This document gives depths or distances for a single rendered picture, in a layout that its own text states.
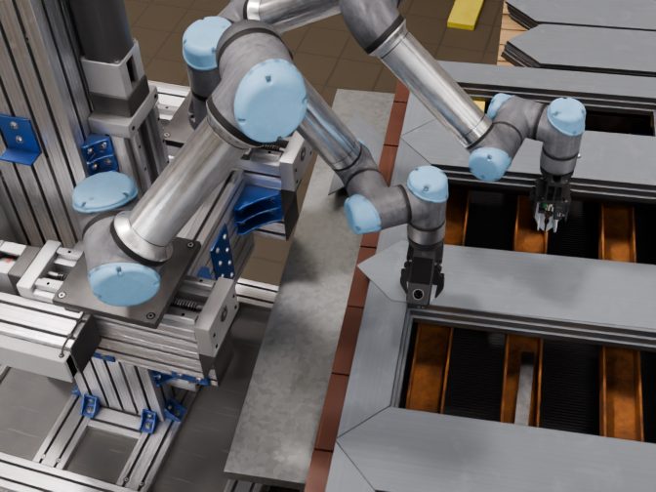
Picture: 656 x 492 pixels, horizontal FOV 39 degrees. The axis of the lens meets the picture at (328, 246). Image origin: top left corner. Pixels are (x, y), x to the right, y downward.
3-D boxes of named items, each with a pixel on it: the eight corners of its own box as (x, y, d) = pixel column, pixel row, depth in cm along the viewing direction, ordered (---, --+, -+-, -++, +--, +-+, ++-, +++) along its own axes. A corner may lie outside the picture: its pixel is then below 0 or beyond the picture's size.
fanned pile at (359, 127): (395, 115, 269) (395, 104, 266) (374, 210, 243) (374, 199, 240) (353, 111, 271) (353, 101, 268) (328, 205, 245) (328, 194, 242)
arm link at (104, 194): (143, 207, 182) (129, 155, 172) (154, 255, 173) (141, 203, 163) (81, 222, 180) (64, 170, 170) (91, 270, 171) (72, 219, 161)
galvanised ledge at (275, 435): (403, 102, 278) (403, 94, 276) (318, 492, 192) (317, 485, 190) (338, 97, 281) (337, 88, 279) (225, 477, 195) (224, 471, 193)
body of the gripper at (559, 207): (531, 220, 201) (538, 179, 192) (532, 192, 207) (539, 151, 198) (567, 224, 200) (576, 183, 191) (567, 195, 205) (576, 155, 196)
